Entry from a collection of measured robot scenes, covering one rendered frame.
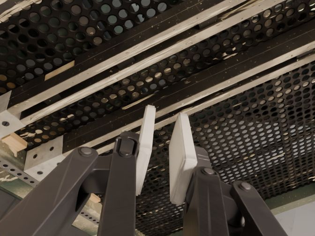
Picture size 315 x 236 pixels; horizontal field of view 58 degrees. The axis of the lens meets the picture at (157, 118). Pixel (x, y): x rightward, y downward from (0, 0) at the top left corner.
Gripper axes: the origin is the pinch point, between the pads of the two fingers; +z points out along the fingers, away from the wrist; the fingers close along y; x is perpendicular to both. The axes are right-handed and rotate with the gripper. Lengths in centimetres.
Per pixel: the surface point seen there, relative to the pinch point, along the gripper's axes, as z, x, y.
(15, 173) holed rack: 51, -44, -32
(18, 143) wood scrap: 52, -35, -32
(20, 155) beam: 53, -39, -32
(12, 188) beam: 54, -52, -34
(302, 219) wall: 218, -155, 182
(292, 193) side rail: 94, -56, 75
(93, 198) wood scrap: 69, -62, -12
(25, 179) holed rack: 53, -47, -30
